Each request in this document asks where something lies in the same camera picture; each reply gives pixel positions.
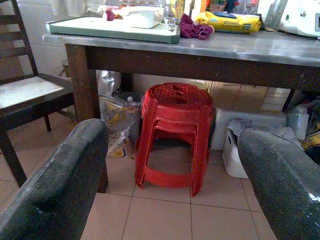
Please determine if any white lidded container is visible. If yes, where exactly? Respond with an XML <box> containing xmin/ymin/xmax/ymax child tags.
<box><xmin>122</xmin><ymin>6</ymin><xmax>165</xmax><ymax>29</ymax></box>

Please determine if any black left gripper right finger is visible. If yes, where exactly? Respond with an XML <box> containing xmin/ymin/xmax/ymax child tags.
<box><xmin>237</xmin><ymin>128</ymin><xmax>320</xmax><ymax>240</ymax></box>

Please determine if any white appliance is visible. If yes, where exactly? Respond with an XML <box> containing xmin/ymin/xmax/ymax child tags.
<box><xmin>277</xmin><ymin>0</ymin><xmax>320</xmax><ymax>39</ymax></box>

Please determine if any white plastic box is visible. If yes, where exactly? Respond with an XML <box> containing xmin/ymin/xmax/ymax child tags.
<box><xmin>221</xmin><ymin>119</ymin><xmax>253</xmax><ymax>179</ymax></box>

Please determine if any white styrofoam box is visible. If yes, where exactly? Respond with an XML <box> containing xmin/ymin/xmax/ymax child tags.
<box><xmin>211</xmin><ymin>107</ymin><xmax>287</xmax><ymax>151</ymax></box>

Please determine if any clear plastic bag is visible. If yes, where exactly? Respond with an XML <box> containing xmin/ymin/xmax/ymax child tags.
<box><xmin>99</xmin><ymin>95</ymin><xmax>141</xmax><ymax>160</ymax></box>

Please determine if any yellow wipes pack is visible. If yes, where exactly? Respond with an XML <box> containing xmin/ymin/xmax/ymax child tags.
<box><xmin>194</xmin><ymin>10</ymin><xmax>262</xmax><ymax>34</ymax></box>

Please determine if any small glass jar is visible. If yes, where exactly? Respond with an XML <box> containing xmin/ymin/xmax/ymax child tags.
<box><xmin>163</xmin><ymin>16</ymin><xmax>178</xmax><ymax>32</ymax></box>

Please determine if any green and white tray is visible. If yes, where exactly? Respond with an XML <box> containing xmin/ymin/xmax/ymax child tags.
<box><xmin>45</xmin><ymin>16</ymin><xmax>181</xmax><ymax>45</ymax></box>

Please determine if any white plastic jug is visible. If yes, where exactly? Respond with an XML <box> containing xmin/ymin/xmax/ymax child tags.
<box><xmin>286</xmin><ymin>104</ymin><xmax>310</xmax><ymax>142</ymax></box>

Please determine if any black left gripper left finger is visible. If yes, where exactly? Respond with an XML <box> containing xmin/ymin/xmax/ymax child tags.
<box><xmin>0</xmin><ymin>118</ymin><xmax>109</xmax><ymax>240</ymax></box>

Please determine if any purple cloth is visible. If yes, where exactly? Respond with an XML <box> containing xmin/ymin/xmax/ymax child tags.
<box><xmin>178</xmin><ymin>13</ymin><xmax>215</xmax><ymax>41</ymax></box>

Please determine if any dark wooden table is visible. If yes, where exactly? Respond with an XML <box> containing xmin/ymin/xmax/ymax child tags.
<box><xmin>42</xmin><ymin>30</ymin><xmax>320</xmax><ymax>194</ymax></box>

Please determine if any dark wooden chair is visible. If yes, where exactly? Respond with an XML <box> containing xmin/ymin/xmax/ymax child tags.
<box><xmin>0</xmin><ymin>0</ymin><xmax>76</xmax><ymax>188</ymax></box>

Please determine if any red plastic stool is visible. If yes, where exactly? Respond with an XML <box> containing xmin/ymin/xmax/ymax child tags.
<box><xmin>134</xmin><ymin>82</ymin><xmax>216</xmax><ymax>198</ymax></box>

